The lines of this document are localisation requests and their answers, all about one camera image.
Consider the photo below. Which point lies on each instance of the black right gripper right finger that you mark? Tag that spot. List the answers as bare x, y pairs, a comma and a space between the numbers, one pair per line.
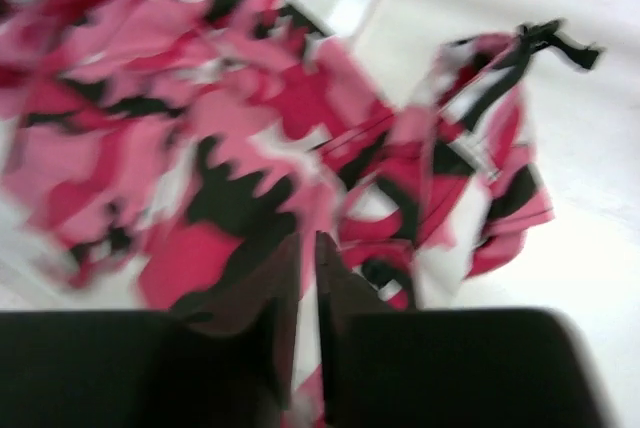
496, 367

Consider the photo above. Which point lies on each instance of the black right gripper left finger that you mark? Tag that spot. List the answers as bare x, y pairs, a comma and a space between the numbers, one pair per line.
227, 363

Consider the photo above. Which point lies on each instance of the pink camouflage trousers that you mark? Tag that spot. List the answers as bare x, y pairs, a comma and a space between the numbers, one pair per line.
196, 135

